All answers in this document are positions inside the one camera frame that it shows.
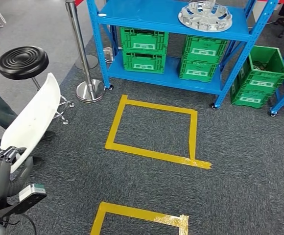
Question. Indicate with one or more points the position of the silver wheel cover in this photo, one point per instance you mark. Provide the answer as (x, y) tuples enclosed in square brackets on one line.
[(205, 18)]

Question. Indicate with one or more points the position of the white curved plastic part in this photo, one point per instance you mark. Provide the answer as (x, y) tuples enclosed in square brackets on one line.
[(32, 120)]

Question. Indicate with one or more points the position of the yellow floor tape square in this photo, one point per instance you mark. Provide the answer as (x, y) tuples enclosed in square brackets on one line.
[(156, 155)]

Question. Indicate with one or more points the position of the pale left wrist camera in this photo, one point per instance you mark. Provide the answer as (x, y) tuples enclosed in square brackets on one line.
[(32, 191)]

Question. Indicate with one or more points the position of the black round stool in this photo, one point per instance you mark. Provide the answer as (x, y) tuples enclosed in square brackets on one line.
[(22, 63)]

